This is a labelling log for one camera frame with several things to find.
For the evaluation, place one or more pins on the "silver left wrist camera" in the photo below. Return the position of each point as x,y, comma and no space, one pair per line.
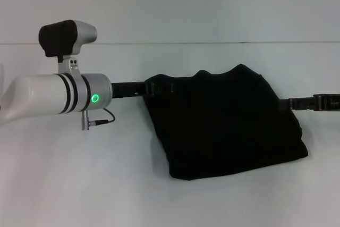
66,38

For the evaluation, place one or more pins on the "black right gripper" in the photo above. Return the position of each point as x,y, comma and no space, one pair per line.
329,102

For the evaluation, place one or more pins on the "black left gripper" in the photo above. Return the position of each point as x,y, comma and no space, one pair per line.
127,90

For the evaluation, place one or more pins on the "black t-shirt with white print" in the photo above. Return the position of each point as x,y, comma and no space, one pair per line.
225,126

